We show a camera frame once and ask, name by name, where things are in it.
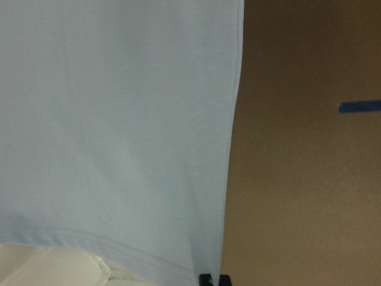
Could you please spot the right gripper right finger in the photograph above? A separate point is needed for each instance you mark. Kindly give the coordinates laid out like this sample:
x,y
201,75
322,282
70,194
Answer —
x,y
224,280

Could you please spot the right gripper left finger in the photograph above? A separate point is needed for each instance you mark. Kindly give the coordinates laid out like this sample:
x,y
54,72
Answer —
x,y
205,280

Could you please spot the light blue t-shirt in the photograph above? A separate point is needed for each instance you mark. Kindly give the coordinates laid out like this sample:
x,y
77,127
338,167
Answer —
x,y
116,126

